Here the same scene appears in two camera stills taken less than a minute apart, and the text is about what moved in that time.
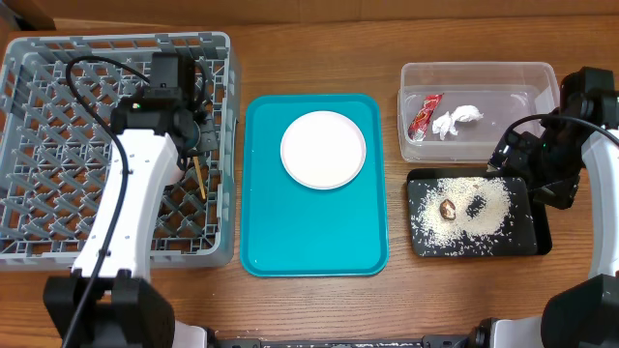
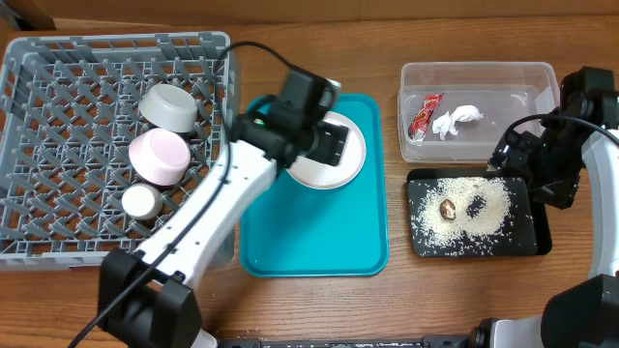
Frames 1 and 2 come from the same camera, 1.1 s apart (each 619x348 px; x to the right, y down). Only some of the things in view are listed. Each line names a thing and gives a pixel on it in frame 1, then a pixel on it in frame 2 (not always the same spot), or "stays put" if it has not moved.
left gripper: x=206 y=140 → x=334 y=143
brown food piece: x=448 y=210 stays put
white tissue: x=445 y=124 stays put
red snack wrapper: x=418 y=127 stays put
